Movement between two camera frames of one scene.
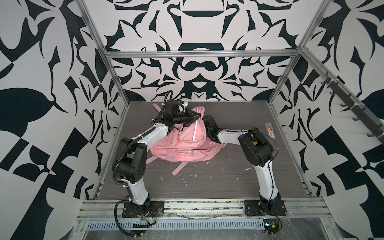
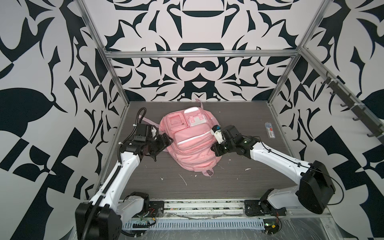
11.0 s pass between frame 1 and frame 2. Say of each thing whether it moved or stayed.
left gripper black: moved
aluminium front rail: stayed
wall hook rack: stayed
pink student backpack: moved
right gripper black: moved
